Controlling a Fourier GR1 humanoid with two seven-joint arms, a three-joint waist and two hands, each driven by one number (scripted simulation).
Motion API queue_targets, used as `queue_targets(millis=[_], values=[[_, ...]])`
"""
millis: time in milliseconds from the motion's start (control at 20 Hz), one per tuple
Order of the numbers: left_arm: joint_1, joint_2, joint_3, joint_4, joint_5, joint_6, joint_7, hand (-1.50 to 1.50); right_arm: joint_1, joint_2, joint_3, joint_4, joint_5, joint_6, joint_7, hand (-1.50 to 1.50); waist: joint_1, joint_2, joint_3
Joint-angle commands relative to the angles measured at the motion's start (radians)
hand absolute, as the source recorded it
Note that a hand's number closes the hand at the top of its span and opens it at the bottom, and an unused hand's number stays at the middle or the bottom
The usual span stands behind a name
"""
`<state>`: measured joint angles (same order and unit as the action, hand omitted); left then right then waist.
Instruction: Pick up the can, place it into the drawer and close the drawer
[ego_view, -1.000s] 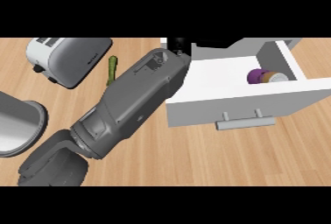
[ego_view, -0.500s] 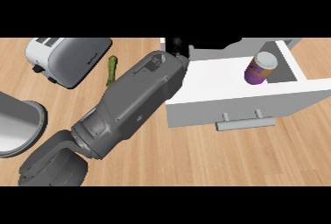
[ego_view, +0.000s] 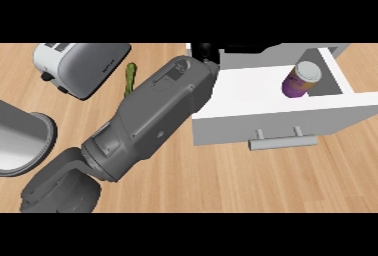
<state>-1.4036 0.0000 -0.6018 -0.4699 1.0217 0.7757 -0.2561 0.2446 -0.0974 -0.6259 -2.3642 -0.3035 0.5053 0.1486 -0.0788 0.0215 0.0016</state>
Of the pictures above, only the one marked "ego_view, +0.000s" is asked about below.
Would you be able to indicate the green cucumber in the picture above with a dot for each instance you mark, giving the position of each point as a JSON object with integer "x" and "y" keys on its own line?
{"x": 131, "y": 78}

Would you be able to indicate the silver white toaster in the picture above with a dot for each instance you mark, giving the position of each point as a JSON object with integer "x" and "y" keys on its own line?
{"x": 82, "y": 68}

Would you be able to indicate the white open drawer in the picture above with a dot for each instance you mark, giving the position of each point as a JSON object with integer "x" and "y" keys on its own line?
{"x": 246, "y": 90}

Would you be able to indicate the grey metal pot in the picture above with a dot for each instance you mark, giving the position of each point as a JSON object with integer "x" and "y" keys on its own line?
{"x": 20, "y": 140}

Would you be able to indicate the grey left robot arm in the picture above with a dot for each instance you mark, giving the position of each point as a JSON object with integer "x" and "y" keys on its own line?
{"x": 148, "y": 110}

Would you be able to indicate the purple can with pale lid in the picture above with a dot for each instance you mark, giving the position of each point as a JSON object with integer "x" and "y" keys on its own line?
{"x": 299, "y": 83}

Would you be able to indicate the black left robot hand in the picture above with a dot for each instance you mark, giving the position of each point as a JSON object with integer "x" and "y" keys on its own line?
{"x": 204, "y": 52}

